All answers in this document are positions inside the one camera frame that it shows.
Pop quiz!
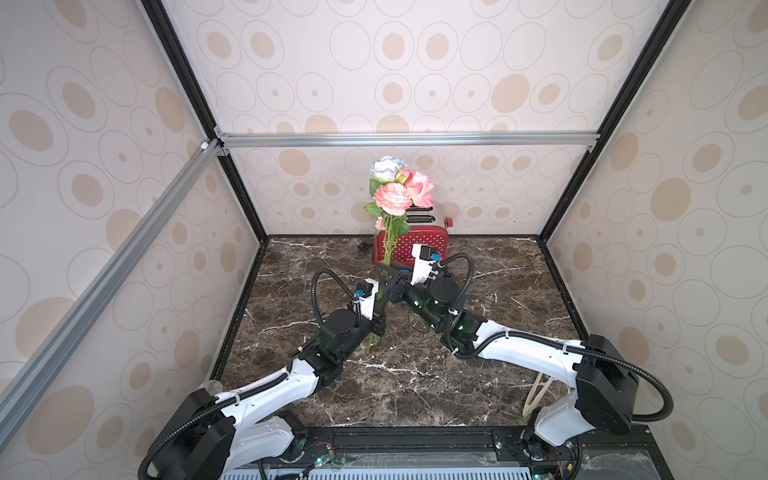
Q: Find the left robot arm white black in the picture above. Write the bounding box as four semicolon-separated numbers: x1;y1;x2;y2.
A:
137;279;386;479

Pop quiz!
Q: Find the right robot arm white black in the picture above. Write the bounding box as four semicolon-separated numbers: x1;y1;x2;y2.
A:
377;264;674;462

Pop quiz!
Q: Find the red polka dot toaster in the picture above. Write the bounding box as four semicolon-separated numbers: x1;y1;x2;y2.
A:
365;203;452;266

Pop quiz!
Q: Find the wooden spatula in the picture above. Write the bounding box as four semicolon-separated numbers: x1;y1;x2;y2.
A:
522;373;553;418

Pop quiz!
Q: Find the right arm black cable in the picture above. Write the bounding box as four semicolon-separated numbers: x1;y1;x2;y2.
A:
431;251;674;480

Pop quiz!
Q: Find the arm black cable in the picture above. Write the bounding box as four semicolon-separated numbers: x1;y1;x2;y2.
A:
137;268;361;480
431;251;674;480

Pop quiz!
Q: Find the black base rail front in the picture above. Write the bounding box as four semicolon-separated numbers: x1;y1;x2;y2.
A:
257;423;674;480

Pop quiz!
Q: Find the silver aluminium rail back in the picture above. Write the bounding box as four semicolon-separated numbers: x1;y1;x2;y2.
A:
220;131;600;149

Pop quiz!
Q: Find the silver aluminium rail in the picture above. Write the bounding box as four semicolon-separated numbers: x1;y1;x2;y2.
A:
1;139;222;449
220;131;600;149

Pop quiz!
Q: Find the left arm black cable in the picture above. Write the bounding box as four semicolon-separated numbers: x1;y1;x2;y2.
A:
137;268;361;480

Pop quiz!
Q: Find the silver aluminium rail left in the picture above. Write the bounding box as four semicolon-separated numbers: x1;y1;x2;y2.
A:
1;139;222;449

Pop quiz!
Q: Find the black corner frame post left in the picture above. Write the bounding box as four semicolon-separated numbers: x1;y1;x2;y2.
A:
140;0;269;243

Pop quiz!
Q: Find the black corner frame post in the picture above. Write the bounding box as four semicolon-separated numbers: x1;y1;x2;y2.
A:
140;0;269;243
538;0;692;246

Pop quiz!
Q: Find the black corner frame post right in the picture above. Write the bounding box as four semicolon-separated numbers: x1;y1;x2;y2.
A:
538;0;692;246

